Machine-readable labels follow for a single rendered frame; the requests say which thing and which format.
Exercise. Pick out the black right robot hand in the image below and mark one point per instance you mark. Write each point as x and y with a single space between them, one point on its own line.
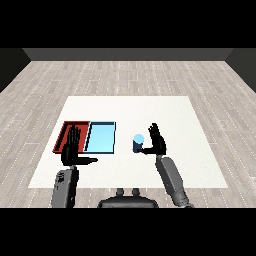
158 142

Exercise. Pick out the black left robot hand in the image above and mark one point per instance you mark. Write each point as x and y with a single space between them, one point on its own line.
70 154

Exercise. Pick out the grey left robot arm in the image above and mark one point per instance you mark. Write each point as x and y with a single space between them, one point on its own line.
65 188

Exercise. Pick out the red shallow open box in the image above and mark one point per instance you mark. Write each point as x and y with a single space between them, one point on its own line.
63 138

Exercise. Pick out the small blue can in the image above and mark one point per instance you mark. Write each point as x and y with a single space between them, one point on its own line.
137 144

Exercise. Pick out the light blue shallow open box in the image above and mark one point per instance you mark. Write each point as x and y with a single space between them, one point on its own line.
100 137

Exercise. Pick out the dark grey robot body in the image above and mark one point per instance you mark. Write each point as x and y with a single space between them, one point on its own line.
128 200

